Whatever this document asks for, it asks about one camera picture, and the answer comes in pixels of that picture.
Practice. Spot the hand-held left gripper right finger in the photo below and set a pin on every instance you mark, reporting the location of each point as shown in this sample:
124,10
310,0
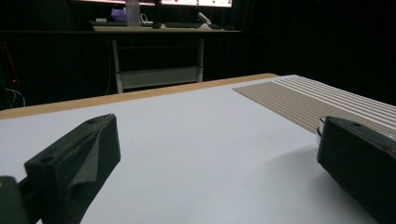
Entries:
358,161

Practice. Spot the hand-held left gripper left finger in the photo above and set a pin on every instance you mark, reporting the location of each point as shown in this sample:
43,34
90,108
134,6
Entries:
77,155

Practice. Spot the small white dark-rimmed bowl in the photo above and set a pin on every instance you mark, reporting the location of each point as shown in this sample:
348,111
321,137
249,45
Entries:
320,123

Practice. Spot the striped beige placemat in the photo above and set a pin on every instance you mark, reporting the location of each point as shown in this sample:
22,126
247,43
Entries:
295,99

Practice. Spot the desk with white legs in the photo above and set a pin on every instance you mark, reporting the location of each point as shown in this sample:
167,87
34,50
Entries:
155,76

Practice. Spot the purple object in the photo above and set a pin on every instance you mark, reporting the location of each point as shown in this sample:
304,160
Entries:
118,14

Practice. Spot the translucent plastic bottle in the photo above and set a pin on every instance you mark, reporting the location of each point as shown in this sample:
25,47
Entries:
133,14

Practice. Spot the computer monitor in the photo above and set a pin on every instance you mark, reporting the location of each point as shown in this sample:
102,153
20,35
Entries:
106,1
196,2

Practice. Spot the black keyboard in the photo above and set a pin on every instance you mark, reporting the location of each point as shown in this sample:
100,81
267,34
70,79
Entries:
183,25

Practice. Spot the white handheld device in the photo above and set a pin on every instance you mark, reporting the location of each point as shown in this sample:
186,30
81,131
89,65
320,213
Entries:
204,18

